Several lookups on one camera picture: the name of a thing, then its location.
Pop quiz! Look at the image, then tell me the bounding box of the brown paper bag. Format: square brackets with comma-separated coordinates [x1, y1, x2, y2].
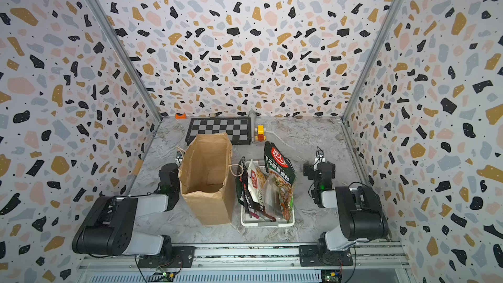
[179, 133, 237, 226]

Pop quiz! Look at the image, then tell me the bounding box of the green black seasoning packet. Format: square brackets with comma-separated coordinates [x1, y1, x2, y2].
[264, 141, 296, 186]

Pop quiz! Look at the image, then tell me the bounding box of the black red seasoning packet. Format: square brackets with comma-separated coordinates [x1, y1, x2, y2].
[235, 157, 276, 222]

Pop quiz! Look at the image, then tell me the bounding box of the white perforated plastic basket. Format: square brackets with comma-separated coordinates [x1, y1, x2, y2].
[236, 157, 296, 228]

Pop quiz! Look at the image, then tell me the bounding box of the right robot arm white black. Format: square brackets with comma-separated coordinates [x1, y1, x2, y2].
[299, 161, 389, 267]

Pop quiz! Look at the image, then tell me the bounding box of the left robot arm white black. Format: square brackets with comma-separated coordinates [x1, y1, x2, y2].
[72, 163, 180, 259]

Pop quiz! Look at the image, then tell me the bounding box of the orange black small tool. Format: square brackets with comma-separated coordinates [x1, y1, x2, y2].
[175, 113, 187, 119]

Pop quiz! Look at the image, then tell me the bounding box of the yellow red toy block car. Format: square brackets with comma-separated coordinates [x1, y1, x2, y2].
[255, 124, 267, 142]

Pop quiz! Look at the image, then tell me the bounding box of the black white chessboard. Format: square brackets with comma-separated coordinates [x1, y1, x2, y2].
[185, 117, 252, 145]

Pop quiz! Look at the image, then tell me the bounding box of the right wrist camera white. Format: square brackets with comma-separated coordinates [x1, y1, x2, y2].
[314, 146, 326, 165]

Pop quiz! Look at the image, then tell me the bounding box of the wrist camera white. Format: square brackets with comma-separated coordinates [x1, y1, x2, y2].
[176, 151, 185, 166]
[314, 146, 326, 165]

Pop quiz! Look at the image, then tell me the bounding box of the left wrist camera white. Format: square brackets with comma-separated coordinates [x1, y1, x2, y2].
[176, 151, 185, 166]

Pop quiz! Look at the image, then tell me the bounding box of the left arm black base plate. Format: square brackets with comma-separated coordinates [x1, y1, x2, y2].
[138, 246, 196, 269]

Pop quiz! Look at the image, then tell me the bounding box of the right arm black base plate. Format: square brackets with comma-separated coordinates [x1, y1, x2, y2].
[299, 245, 354, 267]

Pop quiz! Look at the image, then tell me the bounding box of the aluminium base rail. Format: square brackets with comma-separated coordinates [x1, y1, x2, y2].
[77, 242, 415, 282]

